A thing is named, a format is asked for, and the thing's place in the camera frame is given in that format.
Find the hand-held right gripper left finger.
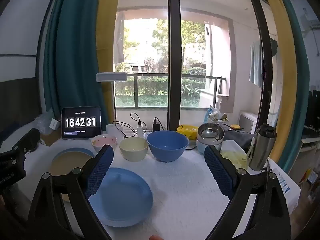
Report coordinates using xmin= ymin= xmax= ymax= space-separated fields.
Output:
xmin=27 ymin=144 xmax=114 ymax=240

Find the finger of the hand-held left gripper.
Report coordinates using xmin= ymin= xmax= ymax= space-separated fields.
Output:
xmin=11 ymin=127 xmax=41 ymax=155

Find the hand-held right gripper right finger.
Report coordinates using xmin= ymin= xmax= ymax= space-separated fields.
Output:
xmin=204 ymin=145 xmax=292 ymax=240

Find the pink dotted bowl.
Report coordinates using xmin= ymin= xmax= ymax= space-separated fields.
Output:
xmin=91 ymin=134 xmax=117 ymax=153

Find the yellow patterned tissue pack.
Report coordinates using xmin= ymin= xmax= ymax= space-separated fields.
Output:
xmin=221 ymin=140 xmax=248 ymax=172

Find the brown cardboard piece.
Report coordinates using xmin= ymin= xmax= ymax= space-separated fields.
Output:
xmin=40 ymin=132 xmax=63 ymax=147

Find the clear plastic bag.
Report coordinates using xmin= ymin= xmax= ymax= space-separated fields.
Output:
xmin=34 ymin=110 xmax=62 ymax=136

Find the pale lilac bowl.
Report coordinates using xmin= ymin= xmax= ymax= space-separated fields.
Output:
xmin=197 ymin=136 xmax=223 ymax=146

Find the beige plate with blue rim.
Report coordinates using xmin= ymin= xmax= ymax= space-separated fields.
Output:
xmin=51 ymin=147 xmax=96 ymax=203

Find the grey cloth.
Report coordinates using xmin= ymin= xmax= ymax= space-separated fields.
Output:
xmin=224 ymin=129 xmax=256 ymax=151

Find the cream bowl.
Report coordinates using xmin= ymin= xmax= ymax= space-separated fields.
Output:
xmin=119 ymin=137 xmax=150 ymax=162

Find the white cylindrical container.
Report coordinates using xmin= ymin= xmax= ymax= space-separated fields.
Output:
xmin=106 ymin=123 xmax=124 ymax=138

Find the steel thermos bottle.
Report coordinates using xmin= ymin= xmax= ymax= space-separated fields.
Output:
xmin=247 ymin=124 xmax=278 ymax=172

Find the black tablet clock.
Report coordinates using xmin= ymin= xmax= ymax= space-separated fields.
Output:
xmin=61 ymin=106 xmax=102 ymax=140

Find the yellow printed packet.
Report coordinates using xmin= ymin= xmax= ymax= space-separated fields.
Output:
xmin=176 ymin=124 xmax=198 ymax=140

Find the white plastic box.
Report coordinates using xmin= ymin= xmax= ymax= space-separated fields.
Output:
xmin=239 ymin=111 xmax=259 ymax=133

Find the blue plastic bag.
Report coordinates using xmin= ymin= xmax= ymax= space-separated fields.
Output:
xmin=205 ymin=107 xmax=221 ymax=124

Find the large blue bowl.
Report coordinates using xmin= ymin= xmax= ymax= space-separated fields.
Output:
xmin=146 ymin=130 xmax=189 ymax=162

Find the white printed pack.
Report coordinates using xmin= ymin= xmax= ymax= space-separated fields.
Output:
xmin=269 ymin=159 xmax=292 ymax=196

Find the black balcony railing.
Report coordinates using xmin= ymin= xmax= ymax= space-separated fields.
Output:
xmin=114 ymin=73 xmax=227 ymax=108

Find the white desk lamp head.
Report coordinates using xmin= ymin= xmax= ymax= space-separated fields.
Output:
xmin=96 ymin=72 xmax=128 ymax=82

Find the teal curtain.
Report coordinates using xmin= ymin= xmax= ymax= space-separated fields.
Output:
xmin=44 ymin=0 xmax=111 ymax=128
xmin=272 ymin=0 xmax=311 ymax=182

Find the black monitor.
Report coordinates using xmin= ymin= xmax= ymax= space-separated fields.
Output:
xmin=306 ymin=90 xmax=320 ymax=136

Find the light blue hanging garment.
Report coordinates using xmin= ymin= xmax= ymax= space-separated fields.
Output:
xmin=249 ymin=40 xmax=263 ymax=88

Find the yellow curtain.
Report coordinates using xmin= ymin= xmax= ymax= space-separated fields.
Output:
xmin=257 ymin=0 xmax=301 ymax=163
xmin=96 ymin=0 xmax=123 ymax=128

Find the white hanging garment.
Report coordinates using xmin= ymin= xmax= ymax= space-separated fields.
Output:
xmin=115 ymin=12 xmax=125 ymax=63

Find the dark green hanging garment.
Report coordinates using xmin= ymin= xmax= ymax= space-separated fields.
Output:
xmin=269 ymin=37 xmax=279 ymax=57

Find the black door frame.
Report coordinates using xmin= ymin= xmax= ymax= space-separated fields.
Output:
xmin=167 ymin=0 xmax=273 ymax=137

